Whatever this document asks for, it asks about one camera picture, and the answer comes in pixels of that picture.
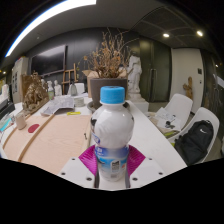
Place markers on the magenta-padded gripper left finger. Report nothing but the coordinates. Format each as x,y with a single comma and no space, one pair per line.
78,171

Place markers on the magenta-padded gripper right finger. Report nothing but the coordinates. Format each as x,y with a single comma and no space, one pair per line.
146,171

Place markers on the white bottle with blue cap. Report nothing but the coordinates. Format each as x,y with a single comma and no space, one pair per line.
111,133

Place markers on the beige canvas mat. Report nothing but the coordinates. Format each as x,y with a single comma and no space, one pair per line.
56,140

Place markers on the white paper sheets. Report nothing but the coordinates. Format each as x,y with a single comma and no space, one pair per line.
168,120

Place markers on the black backpack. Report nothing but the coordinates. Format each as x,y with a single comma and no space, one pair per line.
195,141

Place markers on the small yellow tag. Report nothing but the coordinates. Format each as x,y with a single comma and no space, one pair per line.
73,113

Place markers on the flat round red coaster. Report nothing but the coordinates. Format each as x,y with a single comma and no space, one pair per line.
33,128

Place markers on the clear tape roll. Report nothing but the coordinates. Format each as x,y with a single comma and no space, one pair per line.
79,101

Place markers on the white plastic chair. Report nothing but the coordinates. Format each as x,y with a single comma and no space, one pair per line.
80,88
208,115
181,103

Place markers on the glass flask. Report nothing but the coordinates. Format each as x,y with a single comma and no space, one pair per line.
73,90

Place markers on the white plaster bust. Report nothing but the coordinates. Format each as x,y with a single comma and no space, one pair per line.
57,89

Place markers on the clear spray bottle green label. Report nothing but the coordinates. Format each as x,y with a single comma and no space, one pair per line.
50,90

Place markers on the dried plant in grey pot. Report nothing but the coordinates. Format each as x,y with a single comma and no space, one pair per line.
108,88

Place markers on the wooden easel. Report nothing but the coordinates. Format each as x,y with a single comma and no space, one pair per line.
69,78

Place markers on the wooden figure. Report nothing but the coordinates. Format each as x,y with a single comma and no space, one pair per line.
188,87

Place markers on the brown cardboard box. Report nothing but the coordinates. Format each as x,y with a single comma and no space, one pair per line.
87,75

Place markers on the white plaster statue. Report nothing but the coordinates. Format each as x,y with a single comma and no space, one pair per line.
135,75

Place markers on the white cabinet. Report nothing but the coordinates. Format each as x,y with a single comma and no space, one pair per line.
20,78

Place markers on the black wall screen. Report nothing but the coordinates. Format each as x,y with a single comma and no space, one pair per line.
48,60

